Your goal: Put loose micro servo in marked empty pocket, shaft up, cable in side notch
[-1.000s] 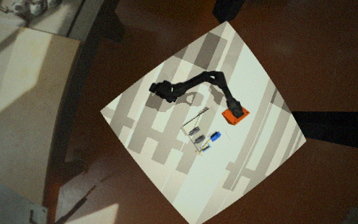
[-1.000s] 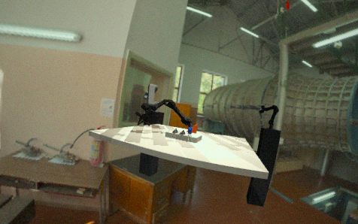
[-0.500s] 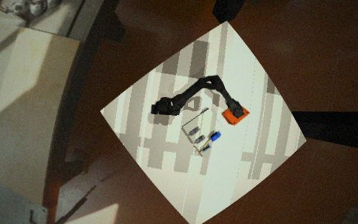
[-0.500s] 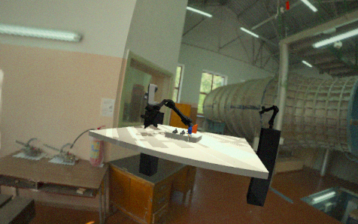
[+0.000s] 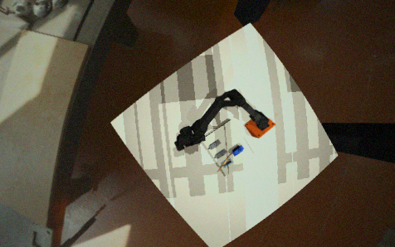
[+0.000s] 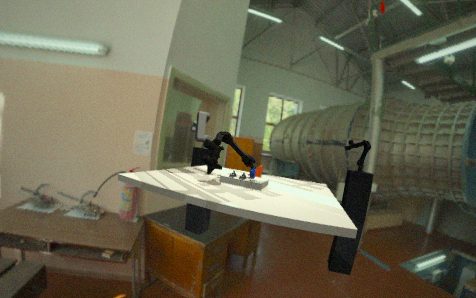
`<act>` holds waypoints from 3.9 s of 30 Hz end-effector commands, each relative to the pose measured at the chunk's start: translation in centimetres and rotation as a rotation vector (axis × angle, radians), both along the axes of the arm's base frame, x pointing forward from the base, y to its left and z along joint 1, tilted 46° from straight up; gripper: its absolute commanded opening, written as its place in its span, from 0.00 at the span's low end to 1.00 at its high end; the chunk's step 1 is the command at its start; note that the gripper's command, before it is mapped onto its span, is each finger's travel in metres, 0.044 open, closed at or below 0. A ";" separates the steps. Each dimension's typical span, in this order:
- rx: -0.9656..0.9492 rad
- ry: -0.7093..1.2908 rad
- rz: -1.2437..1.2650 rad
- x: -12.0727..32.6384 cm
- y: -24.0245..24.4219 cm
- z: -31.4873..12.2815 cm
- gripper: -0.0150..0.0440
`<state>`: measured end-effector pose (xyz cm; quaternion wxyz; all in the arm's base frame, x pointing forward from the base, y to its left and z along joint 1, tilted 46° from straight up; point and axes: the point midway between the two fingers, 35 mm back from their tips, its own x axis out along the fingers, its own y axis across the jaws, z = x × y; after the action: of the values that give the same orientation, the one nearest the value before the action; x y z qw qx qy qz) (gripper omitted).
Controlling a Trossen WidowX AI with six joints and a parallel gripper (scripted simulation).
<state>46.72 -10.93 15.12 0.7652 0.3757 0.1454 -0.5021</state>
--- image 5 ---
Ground blue micro servo with orange cable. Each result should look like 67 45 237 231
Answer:
224 145 243 162

